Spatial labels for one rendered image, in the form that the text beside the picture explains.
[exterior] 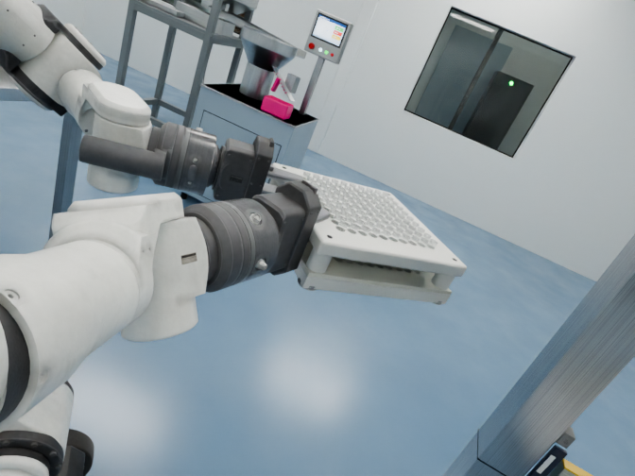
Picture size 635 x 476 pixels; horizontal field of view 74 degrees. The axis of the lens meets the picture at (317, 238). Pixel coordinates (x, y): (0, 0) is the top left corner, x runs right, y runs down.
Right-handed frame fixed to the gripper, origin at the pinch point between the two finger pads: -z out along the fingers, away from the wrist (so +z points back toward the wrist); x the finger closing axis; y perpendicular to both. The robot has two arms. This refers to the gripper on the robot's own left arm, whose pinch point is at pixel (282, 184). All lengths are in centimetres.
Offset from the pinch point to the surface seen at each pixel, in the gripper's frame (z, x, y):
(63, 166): 48, 43, -80
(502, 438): -32.5, 15.9, 30.1
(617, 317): -33.9, -6.3, 30.6
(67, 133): 48, 32, -81
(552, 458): -37, 14, 34
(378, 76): -172, 3, -422
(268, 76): -26, 15, -222
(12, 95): 57, 19, -63
